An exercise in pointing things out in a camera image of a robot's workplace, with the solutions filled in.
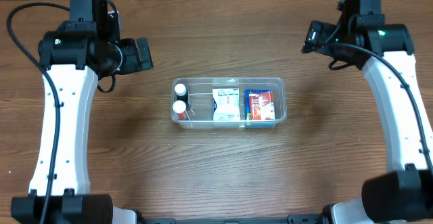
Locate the black bottle white cap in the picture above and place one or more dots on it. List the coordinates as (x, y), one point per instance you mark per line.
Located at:
(182, 94)

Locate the blue small box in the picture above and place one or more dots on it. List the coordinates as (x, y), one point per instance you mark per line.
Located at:
(260, 123)

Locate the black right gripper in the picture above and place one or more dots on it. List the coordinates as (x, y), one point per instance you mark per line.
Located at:
(312, 36)

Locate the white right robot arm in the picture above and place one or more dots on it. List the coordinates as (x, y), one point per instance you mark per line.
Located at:
(385, 54)

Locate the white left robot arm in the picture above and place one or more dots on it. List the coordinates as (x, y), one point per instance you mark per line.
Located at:
(73, 59)

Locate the clear plastic container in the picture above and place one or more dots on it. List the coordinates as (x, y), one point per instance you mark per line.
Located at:
(201, 100)

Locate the red white small box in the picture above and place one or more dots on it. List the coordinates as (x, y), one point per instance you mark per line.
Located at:
(259, 105)

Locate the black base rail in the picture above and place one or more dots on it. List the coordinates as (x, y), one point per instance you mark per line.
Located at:
(290, 219)

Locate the orange bottle white cap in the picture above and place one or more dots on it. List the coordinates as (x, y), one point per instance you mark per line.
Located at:
(180, 109)

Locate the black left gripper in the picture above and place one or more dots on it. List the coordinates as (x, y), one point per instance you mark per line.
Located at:
(144, 53)

